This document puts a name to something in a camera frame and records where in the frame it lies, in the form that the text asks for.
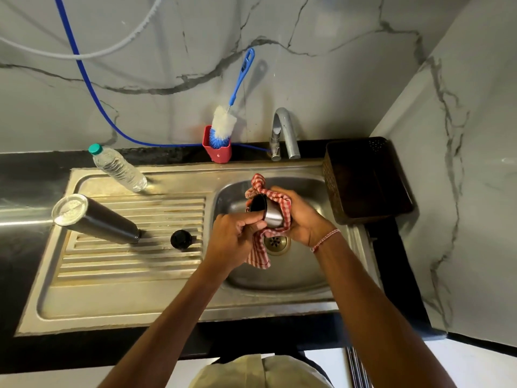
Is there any metal sink drain strainer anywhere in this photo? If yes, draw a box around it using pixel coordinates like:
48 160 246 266
263 234 291 257

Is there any red checkered cloth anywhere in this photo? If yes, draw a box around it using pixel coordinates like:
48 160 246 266
244 173 293 271

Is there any white hose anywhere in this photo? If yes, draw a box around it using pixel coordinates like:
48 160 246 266
0 0 164 60

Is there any dark striped floor grate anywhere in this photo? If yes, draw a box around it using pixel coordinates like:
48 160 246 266
345 346 373 388

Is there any person's right hand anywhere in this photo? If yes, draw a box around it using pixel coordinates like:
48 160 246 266
269 185 339 252

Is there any person's left forearm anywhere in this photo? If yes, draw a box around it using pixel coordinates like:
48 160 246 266
96 264 231 388

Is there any stainless steel sink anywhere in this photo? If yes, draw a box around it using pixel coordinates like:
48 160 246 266
14 159 382 337

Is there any clear plastic water bottle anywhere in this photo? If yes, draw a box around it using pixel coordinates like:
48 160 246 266
88 143 149 193

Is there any person's left hand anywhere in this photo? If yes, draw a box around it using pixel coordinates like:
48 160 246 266
201 211 269 280

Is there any blue hose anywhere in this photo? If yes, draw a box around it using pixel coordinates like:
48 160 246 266
53 0 272 153

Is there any steel flask bottle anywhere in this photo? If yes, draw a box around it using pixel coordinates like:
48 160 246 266
51 193 143 246

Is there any black flask stopper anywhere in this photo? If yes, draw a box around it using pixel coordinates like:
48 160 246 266
170 229 195 251

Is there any person's right forearm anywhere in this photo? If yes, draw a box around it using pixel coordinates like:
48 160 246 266
313 234 459 388

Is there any red plastic brush holder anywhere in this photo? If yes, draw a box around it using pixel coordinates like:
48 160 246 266
201 124 233 164

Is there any red white thread bracelet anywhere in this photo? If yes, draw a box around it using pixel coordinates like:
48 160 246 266
310 228 341 254

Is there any chrome sink faucet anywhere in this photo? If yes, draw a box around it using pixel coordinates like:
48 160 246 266
268 107 302 163

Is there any dark woven tray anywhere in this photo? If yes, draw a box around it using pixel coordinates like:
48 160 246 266
322 136 415 226

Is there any steel flask cup lid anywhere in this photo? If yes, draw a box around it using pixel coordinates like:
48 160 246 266
247 193 285 230

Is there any blue white bottle brush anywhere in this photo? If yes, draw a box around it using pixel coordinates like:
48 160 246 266
208 47 256 150

